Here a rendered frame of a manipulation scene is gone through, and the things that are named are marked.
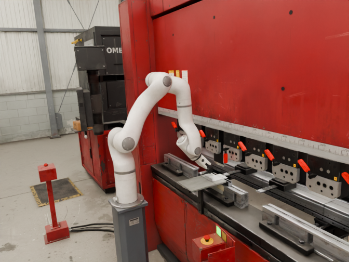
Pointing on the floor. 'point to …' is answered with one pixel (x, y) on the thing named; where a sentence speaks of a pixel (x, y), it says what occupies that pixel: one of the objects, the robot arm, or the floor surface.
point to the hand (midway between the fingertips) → (209, 170)
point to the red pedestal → (55, 234)
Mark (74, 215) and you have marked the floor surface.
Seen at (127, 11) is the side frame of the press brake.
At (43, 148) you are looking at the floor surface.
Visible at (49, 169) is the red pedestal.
